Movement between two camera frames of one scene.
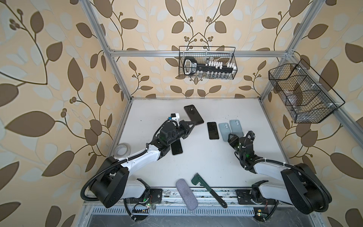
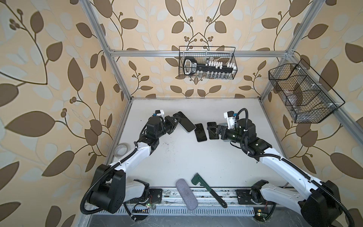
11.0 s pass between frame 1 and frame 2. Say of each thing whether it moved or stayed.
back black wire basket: stayed
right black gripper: moved
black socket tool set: stayed
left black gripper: moved
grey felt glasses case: stayed
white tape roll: stayed
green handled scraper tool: stayed
